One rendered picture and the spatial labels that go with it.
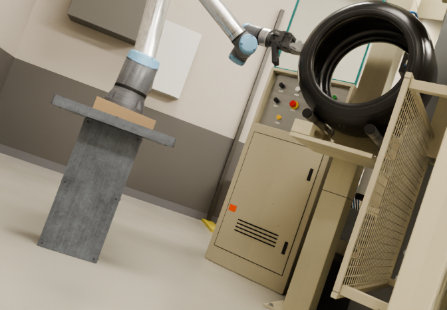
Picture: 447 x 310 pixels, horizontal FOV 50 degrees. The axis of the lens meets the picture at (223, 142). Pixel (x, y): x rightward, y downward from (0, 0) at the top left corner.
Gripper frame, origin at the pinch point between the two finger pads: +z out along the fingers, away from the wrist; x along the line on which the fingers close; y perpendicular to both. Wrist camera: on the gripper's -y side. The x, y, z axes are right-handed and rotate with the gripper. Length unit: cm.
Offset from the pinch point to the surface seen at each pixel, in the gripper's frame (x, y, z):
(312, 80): -12.2, -13.1, 15.5
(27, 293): -99, -120, 1
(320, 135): 4.6, -32.2, 23.2
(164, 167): 191, -104, -182
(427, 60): -9, 11, 56
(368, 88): 25.2, 0.5, 27.6
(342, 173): 25, -43, 34
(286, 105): 66, -17, -28
